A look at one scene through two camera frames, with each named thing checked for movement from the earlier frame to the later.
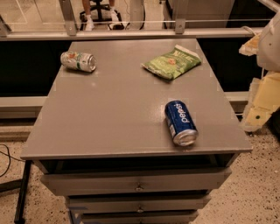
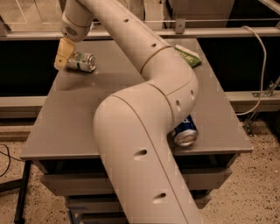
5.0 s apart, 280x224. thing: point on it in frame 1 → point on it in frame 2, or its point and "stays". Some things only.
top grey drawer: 136,182 stays
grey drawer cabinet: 147,137 stays
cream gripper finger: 264,101 → 75,26
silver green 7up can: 80,61 stays
